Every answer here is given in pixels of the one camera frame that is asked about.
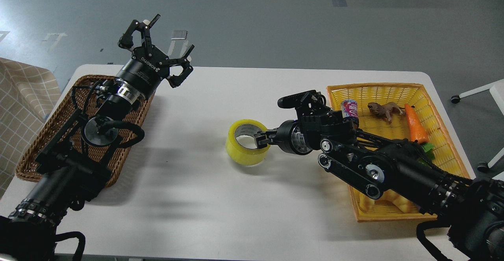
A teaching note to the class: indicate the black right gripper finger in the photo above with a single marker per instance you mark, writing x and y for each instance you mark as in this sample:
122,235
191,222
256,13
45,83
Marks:
267,134
264,142

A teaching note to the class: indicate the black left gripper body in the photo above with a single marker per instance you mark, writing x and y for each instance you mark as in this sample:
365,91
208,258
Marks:
143,71

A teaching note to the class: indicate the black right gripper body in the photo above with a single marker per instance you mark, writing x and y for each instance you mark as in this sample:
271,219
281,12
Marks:
290,139

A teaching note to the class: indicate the yellow tape roll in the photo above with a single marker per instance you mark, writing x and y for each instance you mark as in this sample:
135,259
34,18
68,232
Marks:
239,153

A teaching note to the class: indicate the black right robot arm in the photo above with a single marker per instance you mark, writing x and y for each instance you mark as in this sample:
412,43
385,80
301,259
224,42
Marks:
471,209

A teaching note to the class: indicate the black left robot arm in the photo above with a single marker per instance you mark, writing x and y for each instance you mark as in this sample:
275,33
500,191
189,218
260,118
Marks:
74,164

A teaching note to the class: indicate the small drink can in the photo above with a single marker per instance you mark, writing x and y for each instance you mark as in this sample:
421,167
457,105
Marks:
349,109

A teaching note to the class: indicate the brown wicker basket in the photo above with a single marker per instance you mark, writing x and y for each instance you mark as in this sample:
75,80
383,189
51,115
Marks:
27,167

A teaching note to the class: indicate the brown toy animal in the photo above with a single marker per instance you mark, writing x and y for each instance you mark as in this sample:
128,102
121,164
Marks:
385,111

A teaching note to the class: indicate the beige checkered cloth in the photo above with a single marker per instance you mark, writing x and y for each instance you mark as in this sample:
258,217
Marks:
27,96

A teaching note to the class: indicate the toy croissant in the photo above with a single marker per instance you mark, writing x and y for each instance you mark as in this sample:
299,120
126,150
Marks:
390,203

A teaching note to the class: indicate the orange toy carrot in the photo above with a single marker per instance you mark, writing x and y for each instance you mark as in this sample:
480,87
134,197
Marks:
417,133

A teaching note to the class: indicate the yellow plastic basket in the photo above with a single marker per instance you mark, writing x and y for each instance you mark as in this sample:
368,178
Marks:
446,154

